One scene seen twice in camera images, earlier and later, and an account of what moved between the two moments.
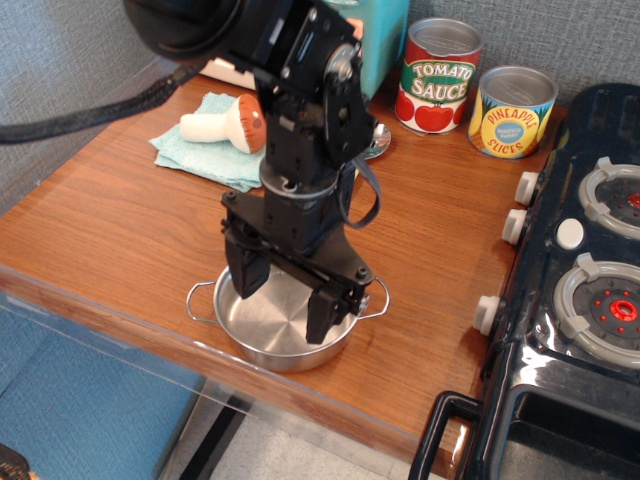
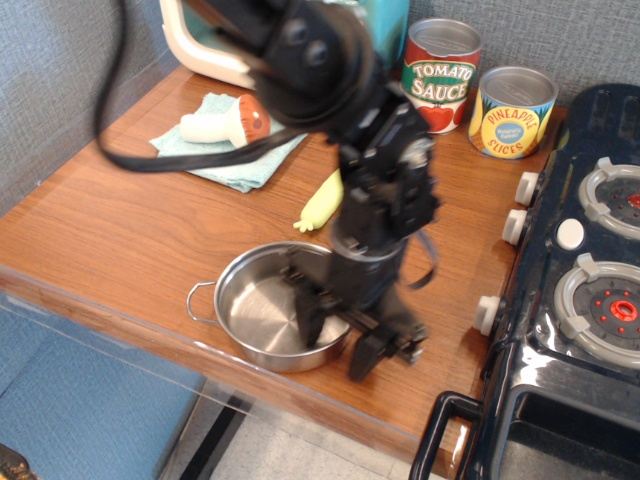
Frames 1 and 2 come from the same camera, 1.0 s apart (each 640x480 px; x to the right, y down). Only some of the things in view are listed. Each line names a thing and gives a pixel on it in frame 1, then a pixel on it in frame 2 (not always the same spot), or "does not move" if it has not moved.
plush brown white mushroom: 244,123 does not move
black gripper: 305,235 → 362,288
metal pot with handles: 269,330 does not move
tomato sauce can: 439,66 does not move
